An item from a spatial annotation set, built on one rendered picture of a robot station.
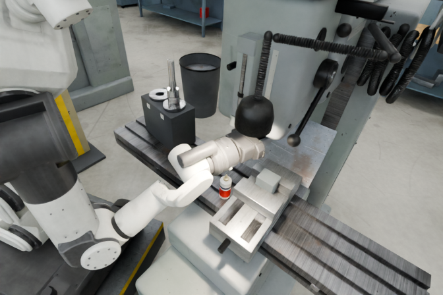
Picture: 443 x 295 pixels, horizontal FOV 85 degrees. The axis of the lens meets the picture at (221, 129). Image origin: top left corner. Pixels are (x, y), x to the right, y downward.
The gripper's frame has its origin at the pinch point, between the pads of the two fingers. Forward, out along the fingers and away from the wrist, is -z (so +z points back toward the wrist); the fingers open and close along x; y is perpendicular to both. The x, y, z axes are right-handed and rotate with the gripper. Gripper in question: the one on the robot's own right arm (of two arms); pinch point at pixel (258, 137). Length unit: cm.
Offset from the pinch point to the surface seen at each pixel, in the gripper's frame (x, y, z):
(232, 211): -5.9, 20.2, 12.3
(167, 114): 35.5, 8.5, 12.3
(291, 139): -14.4, -12.2, 5.9
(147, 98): 51, 8, 14
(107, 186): 120, 123, 36
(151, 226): 41, 83, 26
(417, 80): 42, 95, -365
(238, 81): -2.6, -22.8, 12.5
